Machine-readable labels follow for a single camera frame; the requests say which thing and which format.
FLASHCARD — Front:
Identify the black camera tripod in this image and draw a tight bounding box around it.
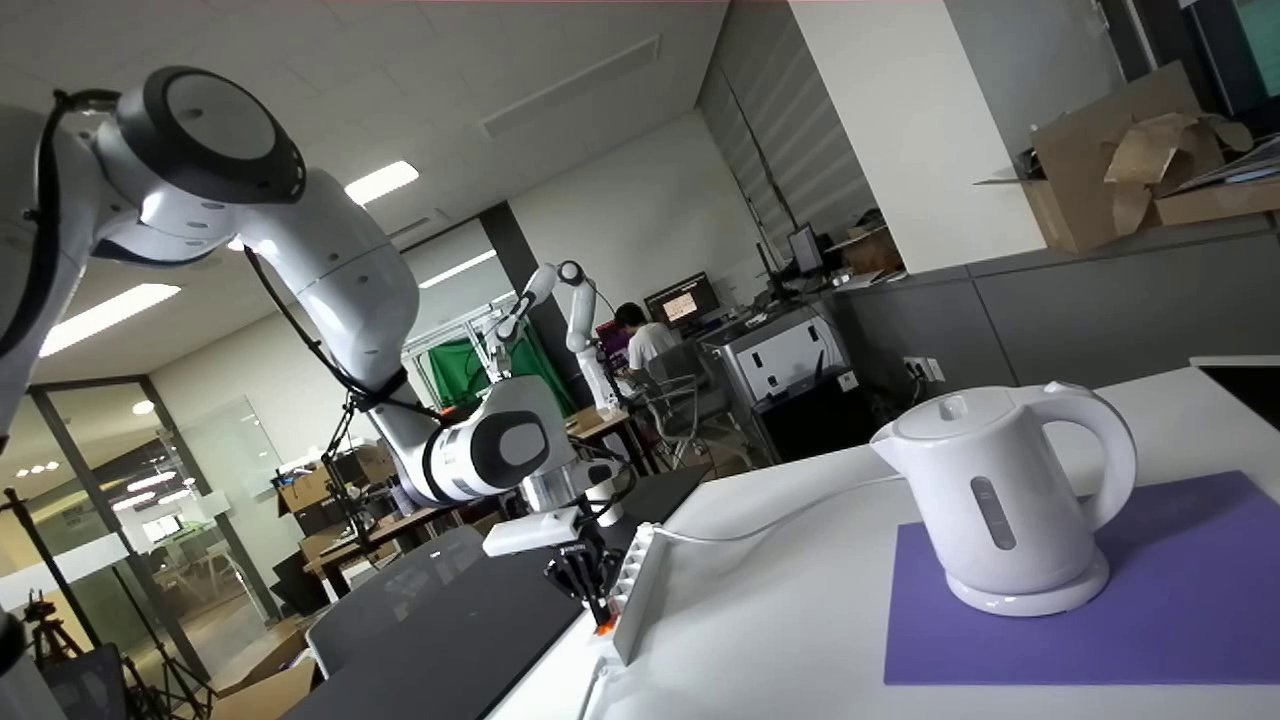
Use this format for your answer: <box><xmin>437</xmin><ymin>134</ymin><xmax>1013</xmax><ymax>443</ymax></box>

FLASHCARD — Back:
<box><xmin>0</xmin><ymin>484</ymin><xmax>220</xmax><ymax>720</ymax></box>

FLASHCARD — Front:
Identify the seated person white shirt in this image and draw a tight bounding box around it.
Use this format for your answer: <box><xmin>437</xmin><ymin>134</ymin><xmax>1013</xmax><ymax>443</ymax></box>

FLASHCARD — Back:
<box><xmin>611</xmin><ymin>299</ymin><xmax>689</xmax><ymax>382</ymax></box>

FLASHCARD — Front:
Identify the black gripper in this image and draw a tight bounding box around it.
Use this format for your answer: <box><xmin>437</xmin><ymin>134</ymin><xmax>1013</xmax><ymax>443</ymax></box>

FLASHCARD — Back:
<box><xmin>537</xmin><ymin>512</ymin><xmax>626</xmax><ymax>635</ymax></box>

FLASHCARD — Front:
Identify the purple mat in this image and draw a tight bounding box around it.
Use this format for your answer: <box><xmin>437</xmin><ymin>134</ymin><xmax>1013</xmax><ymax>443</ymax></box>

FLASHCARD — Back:
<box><xmin>880</xmin><ymin>469</ymin><xmax>1280</xmax><ymax>692</ymax></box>

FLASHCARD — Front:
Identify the white wall outlet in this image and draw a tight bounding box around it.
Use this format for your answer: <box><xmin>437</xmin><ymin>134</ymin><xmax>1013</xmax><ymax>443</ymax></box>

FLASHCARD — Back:
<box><xmin>902</xmin><ymin>352</ymin><xmax>954</xmax><ymax>394</ymax></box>

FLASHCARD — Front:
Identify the white kettle base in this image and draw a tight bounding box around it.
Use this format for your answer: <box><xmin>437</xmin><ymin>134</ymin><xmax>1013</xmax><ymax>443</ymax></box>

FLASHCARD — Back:
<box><xmin>939</xmin><ymin>550</ymin><xmax>1118</xmax><ymax>620</ymax></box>

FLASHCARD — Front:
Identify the flat cardboard box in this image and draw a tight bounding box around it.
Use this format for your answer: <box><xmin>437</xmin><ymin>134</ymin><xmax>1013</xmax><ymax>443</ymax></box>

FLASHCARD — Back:
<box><xmin>1152</xmin><ymin>167</ymin><xmax>1280</xmax><ymax>232</ymax></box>

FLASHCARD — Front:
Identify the green screen cloth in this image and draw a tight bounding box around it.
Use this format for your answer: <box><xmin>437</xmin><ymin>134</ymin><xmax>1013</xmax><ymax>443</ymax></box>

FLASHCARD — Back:
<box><xmin>422</xmin><ymin>330</ymin><xmax>581</xmax><ymax>419</ymax></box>

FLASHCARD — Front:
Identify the white cabinet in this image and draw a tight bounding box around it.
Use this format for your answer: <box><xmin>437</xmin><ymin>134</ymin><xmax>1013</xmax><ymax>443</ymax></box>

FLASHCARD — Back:
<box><xmin>719</xmin><ymin>307</ymin><xmax>861</xmax><ymax>408</ymax></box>

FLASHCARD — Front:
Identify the white electric kettle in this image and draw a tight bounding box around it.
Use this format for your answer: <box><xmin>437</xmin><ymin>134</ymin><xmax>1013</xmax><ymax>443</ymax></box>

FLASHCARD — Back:
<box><xmin>870</xmin><ymin>382</ymin><xmax>1145</xmax><ymax>597</ymax></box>

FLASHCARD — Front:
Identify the grey partition wall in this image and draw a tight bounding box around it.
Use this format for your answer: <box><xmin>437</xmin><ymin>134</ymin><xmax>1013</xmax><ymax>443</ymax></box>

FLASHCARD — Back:
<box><xmin>838</xmin><ymin>215</ymin><xmax>1280</xmax><ymax>406</ymax></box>

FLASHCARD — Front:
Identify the thin white kettle cable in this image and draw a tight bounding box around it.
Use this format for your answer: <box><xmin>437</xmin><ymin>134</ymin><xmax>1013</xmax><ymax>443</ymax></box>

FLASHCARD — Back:
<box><xmin>654</xmin><ymin>503</ymin><xmax>890</xmax><ymax>552</ymax></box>

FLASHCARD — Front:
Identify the white power strip cable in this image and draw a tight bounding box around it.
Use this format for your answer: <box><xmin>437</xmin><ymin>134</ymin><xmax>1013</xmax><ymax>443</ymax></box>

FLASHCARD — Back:
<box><xmin>573</xmin><ymin>653</ymin><xmax>626</xmax><ymax>720</ymax></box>

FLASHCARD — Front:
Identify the grey mesh office chair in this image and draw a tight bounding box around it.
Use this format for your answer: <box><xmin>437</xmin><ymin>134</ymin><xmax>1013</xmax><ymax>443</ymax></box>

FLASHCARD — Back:
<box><xmin>636</xmin><ymin>341</ymin><xmax>754</xmax><ymax>471</ymax></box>

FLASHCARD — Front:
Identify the wooden desk with boxes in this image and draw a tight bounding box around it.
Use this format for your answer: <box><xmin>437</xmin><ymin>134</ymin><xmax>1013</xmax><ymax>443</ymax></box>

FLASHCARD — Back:
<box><xmin>271</xmin><ymin>443</ymin><xmax>446</xmax><ymax>603</ymax></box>

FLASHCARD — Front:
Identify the brown floor cardboard box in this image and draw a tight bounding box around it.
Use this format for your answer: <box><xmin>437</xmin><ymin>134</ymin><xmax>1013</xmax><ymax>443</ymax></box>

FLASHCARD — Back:
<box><xmin>209</xmin><ymin>648</ymin><xmax>330</xmax><ymax>720</ymax></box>

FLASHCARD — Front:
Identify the white extension cord power strip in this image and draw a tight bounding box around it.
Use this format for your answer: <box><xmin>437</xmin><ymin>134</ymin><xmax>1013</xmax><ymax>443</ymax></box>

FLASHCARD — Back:
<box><xmin>610</xmin><ymin>521</ymin><xmax>675</xmax><ymax>667</ymax></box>

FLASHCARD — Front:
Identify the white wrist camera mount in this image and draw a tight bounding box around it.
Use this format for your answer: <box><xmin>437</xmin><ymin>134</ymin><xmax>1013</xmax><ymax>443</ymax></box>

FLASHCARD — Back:
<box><xmin>476</xmin><ymin>512</ymin><xmax>583</xmax><ymax>564</ymax></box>

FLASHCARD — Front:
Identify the computer monitor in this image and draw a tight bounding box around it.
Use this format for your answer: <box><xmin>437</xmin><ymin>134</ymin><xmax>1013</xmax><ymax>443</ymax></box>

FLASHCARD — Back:
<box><xmin>641</xmin><ymin>269</ymin><xmax>719</xmax><ymax>332</ymax></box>

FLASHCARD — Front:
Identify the large open cardboard box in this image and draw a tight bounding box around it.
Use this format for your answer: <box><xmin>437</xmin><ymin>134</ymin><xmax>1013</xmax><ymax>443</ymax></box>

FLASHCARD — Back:
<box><xmin>976</xmin><ymin>58</ymin><xmax>1257</xmax><ymax>255</ymax></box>

